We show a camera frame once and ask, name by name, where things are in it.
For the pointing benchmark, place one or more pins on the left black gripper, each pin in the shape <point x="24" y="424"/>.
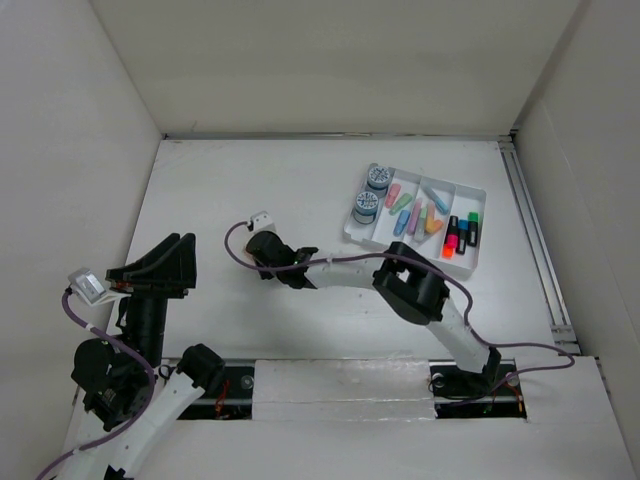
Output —
<point x="171" y="274"/>

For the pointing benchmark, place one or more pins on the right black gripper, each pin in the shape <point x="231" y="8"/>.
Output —
<point x="265" y="273"/>

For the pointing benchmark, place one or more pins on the blue patterned tape roll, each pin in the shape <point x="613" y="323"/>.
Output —
<point x="378" y="178"/>

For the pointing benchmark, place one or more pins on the blue eraser case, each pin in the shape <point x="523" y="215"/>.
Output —
<point x="401" y="223"/>

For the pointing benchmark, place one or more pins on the green eraser case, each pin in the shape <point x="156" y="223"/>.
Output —
<point x="401" y="202"/>

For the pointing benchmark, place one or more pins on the green cap clear marker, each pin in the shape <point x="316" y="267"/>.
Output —
<point x="422" y="221"/>

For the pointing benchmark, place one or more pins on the purple translucent marker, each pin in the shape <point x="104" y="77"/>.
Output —
<point x="413" y="220"/>

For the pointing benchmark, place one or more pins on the yellow cap translucent marker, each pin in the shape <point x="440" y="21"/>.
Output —
<point x="432" y="224"/>

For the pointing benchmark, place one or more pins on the blue cap clear marker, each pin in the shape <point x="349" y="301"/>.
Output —
<point x="438" y="201"/>

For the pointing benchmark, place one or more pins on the orange cap black highlighter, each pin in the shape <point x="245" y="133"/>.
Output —
<point x="448" y="251"/>

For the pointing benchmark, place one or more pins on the pink cap black highlighter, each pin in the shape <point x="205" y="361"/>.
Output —
<point x="452" y="233"/>

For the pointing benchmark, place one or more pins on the blue cap black highlighter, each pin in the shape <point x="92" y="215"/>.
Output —
<point x="463" y="229"/>

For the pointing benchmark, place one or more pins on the green cap black highlighter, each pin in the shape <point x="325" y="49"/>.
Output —
<point x="473" y="228"/>

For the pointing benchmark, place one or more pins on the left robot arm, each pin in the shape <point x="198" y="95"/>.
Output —
<point x="125" y="411"/>

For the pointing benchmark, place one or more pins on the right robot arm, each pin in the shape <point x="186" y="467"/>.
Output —
<point x="412" y="287"/>

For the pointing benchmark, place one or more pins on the white divided organizer tray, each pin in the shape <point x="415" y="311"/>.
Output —
<point x="460" y="199"/>

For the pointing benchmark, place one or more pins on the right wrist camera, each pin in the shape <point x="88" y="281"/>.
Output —
<point x="261" y="221"/>

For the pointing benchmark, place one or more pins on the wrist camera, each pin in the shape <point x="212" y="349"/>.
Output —
<point x="261" y="221"/>
<point x="84" y="283"/>

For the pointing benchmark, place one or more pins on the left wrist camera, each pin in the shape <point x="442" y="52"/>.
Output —
<point x="84" y="283"/>

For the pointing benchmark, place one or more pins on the metal mounting rail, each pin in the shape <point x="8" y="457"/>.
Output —
<point x="394" y="390"/>

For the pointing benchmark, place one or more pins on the aluminium frame profile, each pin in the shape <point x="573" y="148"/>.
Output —
<point x="559" y="319"/>

